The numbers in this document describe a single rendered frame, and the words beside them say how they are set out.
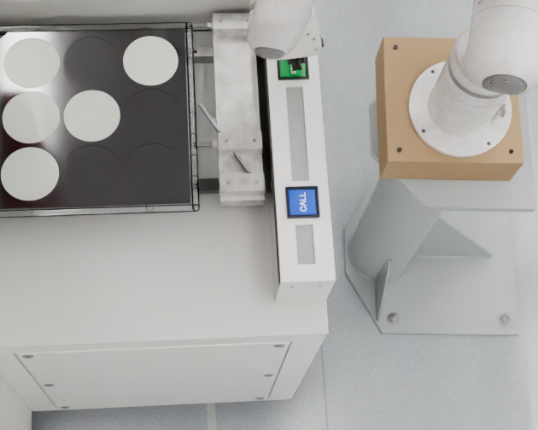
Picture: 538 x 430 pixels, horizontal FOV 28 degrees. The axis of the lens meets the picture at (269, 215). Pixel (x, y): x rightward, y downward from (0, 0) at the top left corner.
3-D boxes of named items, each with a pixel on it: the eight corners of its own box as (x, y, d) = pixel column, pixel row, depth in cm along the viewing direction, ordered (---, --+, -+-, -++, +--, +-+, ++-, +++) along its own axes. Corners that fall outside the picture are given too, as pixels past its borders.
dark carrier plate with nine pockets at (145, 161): (-8, 210, 186) (-9, 208, 186) (-3, 33, 197) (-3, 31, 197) (190, 203, 189) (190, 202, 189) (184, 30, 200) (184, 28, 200)
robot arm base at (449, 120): (516, 72, 200) (545, 26, 182) (504, 166, 194) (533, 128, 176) (415, 53, 200) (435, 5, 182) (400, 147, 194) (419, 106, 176)
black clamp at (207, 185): (199, 194, 191) (199, 188, 189) (198, 183, 192) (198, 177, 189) (219, 194, 191) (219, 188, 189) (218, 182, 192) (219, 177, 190)
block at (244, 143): (218, 155, 194) (218, 149, 191) (217, 138, 195) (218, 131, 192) (262, 154, 195) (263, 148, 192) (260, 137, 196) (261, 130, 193)
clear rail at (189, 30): (191, 212, 189) (191, 210, 188) (184, 24, 201) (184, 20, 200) (200, 212, 189) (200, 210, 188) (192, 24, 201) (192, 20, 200)
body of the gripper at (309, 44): (254, 37, 173) (264, 67, 184) (317, 30, 172) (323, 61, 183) (251, -4, 176) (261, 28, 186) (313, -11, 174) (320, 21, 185)
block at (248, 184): (219, 197, 192) (220, 191, 189) (219, 179, 193) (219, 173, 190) (264, 195, 192) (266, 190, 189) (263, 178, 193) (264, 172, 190)
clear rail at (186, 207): (-14, 219, 186) (-15, 217, 185) (-14, 212, 187) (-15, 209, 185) (200, 212, 189) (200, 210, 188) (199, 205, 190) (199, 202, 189)
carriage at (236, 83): (219, 206, 194) (219, 201, 191) (211, 27, 206) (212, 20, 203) (264, 205, 195) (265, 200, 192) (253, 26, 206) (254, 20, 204)
